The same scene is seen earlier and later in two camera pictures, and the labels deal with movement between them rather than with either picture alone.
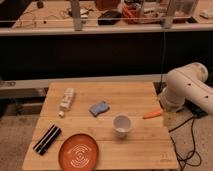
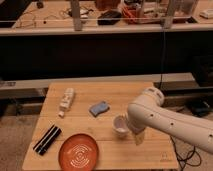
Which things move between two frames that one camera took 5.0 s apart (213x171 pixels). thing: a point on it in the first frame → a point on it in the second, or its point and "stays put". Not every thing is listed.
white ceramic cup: x=122 y=124 stays put
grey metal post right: x=169 y=18 stays put
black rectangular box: x=45 y=142 stays put
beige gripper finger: x=169 y=118 → x=138 y=137
